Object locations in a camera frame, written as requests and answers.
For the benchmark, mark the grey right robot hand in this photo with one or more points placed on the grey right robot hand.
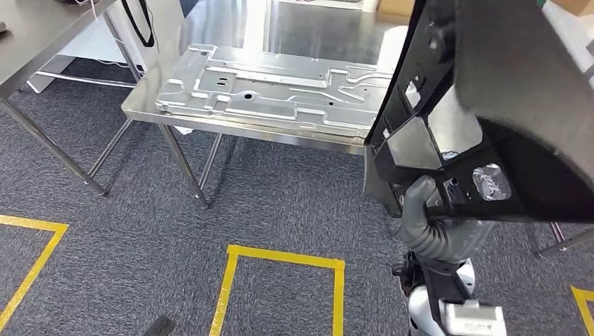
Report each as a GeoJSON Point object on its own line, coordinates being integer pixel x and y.
{"type": "Point", "coordinates": [417, 199]}

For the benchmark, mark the black plastic panel part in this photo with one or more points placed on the black plastic panel part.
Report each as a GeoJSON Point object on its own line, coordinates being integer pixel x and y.
{"type": "Point", "coordinates": [510, 69]}

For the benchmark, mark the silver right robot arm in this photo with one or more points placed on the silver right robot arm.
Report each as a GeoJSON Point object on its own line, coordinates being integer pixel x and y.
{"type": "Point", "coordinates": [420, 241]}

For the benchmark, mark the stainless steel workbench table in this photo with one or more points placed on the stainless steel workbench table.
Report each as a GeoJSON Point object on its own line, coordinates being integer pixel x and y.
{"type": "Point", "coordinates": [301, 37]}

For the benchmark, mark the large stamped metal sheet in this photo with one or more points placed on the large stamped metal sheet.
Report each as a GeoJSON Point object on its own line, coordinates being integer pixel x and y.
{"type": "Point", "coordinates": [260, 92]}

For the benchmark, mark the stainless steel side table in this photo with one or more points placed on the stainless steel side table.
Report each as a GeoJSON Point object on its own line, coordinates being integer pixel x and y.
{"type": "Point", "coordinates": [37, 37]}

